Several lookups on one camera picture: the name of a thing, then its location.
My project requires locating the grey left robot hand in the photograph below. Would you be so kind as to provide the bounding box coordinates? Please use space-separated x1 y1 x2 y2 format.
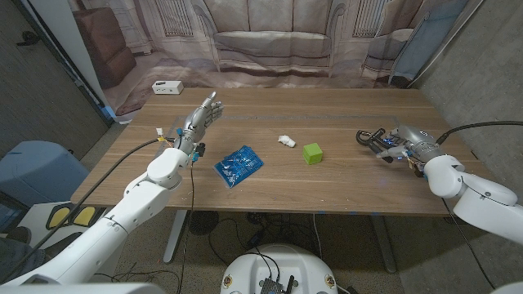
174 91 225 155

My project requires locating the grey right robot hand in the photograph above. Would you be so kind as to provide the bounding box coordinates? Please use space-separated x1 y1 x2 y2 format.
375 124 446 164

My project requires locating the black grip strengthener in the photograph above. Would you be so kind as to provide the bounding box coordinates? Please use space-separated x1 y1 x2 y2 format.
355 127 396 164

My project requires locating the blue gel bag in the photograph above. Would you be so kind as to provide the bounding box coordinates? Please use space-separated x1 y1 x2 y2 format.
212 145 265 189

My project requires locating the green cube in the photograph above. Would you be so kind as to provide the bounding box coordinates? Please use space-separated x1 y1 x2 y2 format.
302 142 324 166

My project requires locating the white power outlet box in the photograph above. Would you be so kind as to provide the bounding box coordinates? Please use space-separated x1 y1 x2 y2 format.
151 80 185 96

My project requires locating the black round floor fan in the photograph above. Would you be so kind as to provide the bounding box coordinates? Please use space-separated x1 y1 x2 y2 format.
186 210 220 237

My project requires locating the blue-grey leaning panel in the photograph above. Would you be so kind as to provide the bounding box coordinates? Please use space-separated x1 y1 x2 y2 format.
387 0 469 85

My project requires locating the printed living room backdrop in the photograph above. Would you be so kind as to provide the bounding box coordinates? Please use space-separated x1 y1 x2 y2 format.
67 0 485 124

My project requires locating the grey metal table leg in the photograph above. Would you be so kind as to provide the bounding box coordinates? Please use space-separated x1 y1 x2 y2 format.
369 215 398 274
162 209 188 265

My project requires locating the white board with yellow marks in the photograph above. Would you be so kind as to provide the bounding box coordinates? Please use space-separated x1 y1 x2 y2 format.
18 200 127 250

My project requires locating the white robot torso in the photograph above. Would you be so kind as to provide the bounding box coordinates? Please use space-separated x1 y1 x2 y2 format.
220 243 339 294

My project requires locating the blue plastic bin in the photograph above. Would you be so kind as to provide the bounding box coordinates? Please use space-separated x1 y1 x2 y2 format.
0 140 78 209

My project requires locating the person leg in jeans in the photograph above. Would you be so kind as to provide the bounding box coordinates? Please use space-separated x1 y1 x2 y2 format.
0 226 47 283

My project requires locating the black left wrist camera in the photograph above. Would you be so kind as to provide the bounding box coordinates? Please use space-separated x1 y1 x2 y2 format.
192 142 207 163

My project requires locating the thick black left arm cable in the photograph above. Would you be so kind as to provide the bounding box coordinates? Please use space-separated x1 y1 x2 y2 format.
0 137 177 283

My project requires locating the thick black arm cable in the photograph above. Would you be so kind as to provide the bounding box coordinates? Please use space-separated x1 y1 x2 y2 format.
436 120 523 145
0 137 177 283

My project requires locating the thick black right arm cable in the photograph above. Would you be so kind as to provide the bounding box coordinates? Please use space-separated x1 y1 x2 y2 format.
436 120 523 145

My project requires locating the thin black left wrist cable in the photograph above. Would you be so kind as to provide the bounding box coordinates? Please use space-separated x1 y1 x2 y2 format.
179 161 196 294

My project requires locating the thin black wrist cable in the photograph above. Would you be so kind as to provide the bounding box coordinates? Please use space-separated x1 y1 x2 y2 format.
179 161 196 294
440 198 498 292

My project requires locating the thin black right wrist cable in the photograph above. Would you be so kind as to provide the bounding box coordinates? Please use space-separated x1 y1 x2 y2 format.
440 198 498 292

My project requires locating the black floor cable tangle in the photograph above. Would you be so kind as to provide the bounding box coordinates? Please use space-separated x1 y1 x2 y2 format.
207 212 315 266

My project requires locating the white floor cable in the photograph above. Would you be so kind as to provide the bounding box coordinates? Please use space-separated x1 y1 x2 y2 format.
312 214 324 261

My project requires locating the black door handle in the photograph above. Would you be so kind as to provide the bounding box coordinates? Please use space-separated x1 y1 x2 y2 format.
16 31 42 47

